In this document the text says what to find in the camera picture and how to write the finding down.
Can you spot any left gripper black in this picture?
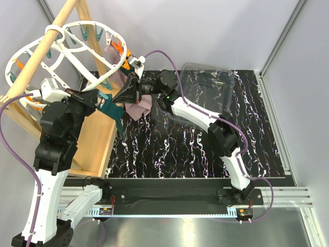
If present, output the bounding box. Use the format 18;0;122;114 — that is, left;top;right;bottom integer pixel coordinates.
61;86;101;141

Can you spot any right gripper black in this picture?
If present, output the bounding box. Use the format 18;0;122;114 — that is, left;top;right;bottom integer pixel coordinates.
111;73;163;105

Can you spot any teal clothespin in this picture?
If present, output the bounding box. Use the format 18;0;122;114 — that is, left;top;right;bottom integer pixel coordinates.
98;91;109;100

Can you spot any plain green sock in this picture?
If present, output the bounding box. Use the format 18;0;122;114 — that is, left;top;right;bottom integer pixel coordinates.
97;94;124;137

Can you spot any orange clothespin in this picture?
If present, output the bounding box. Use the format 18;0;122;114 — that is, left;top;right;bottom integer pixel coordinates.
122;60;130;70
112;40;123;54

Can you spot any green sock with reindeer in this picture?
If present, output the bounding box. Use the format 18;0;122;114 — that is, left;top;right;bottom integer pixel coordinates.
120;50;135;76

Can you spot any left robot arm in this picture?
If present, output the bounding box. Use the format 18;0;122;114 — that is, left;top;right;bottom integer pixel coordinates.
11;89;111;246

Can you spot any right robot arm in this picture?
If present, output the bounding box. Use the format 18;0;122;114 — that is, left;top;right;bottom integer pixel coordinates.
112;70;254;204

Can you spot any white round clip hanger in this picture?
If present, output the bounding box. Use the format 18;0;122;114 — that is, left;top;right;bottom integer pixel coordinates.
22;21;128;109

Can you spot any pink cloth garment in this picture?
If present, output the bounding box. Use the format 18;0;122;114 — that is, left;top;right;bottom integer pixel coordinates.
104;45;153;121

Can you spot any clear plastic bin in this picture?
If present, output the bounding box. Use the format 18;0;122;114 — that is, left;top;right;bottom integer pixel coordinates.
176;62;235;114

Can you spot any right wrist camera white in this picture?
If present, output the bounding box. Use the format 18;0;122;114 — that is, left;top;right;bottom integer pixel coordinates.
127;56;146;77

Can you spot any wooden drying rack frame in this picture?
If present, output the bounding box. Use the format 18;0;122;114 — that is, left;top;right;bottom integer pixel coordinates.
0;0;114;172

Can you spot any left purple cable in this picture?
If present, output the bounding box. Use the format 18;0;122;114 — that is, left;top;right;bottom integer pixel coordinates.
0;93;43;235

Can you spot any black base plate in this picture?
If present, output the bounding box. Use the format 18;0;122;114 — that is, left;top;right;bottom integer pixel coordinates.
50;176;267;216

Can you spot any aluminium rail frame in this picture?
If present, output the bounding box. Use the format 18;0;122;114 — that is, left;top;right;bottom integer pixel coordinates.
54;186;313;221

